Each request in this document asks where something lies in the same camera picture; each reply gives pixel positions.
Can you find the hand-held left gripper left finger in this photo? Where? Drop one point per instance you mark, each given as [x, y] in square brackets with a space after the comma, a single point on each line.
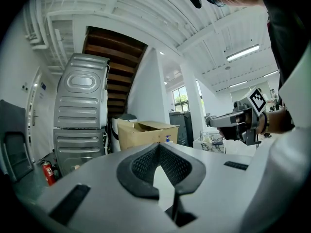
[97, 188]

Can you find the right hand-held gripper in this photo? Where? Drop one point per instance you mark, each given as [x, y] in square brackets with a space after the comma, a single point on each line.
[255, 101]

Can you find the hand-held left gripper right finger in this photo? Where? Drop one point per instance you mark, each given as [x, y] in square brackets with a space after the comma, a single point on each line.
[218, 190]

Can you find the white bottle blue pump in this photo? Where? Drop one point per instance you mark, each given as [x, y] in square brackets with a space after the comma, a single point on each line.
[168, 139]

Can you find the person's right forearm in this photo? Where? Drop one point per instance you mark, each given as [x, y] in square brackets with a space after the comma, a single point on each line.
[277, 121]

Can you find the long ceiling tube light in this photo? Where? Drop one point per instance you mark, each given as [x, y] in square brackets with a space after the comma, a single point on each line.
[243, 53]
[238, 84]
[271, 73]

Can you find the black cabinet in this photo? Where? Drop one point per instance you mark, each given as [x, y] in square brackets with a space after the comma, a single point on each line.
[181, 127]

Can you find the grey washing machine ribbed panel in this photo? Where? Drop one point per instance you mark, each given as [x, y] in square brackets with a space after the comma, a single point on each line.
[77, 149]

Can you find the black-framed window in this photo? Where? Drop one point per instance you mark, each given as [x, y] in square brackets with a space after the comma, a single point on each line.
[181, 99]

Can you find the red fire extinguisher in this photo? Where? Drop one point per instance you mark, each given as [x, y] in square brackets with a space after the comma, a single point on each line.
[48, 172]

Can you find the white cylindrical water heater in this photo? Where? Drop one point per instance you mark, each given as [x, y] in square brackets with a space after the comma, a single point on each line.
[115, 132]

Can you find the person's white jacket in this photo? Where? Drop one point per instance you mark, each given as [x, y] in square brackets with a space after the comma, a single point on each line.
[286, 178]

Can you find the open cardboard box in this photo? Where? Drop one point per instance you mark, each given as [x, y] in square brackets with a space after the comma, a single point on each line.
[143, 136]

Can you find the white door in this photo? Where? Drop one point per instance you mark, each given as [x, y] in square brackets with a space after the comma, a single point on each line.
[36, 125]

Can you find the grey folding chair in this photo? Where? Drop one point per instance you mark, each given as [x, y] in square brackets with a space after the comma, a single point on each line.
[14, 139]

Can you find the person's dark shirt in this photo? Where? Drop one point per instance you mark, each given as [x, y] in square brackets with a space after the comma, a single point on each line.
[286, 28]

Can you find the brown wooden staircase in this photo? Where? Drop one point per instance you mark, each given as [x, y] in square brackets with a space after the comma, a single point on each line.
[119, 67]

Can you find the white ceiling pipes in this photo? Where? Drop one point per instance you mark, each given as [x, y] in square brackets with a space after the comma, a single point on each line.
[39, 33]

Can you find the blue wall sign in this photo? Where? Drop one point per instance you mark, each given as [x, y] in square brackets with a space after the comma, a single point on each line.
[43, 86]

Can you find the wall switch panel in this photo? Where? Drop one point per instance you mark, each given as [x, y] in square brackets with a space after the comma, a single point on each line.
[24, 87]

